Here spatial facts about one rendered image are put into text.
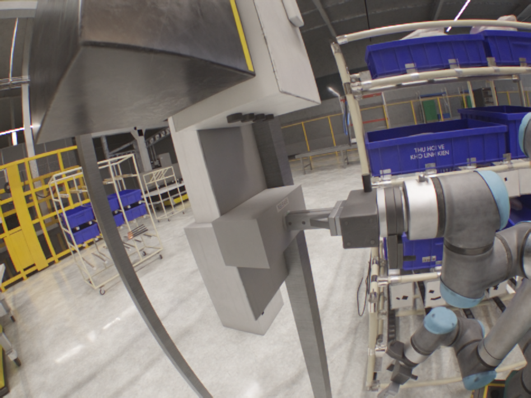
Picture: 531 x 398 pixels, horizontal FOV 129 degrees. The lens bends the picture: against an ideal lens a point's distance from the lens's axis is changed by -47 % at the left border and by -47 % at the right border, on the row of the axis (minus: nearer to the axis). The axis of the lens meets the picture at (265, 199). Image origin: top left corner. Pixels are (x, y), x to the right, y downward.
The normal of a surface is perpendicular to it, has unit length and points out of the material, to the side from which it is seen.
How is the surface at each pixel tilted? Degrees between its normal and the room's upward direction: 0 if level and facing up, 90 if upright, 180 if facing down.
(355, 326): 0
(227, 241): 90
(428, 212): 78
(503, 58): 98
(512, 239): 23
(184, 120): 90
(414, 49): 98
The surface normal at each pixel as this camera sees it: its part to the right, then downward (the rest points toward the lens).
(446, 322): 0.06, -0.94
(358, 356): -0.24, -0.95
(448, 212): -0.47, 0.14
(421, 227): -0.37, 0.51
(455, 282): -0.87, 0.30
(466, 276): -0.62, 0.32
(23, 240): 0.87, -0.11
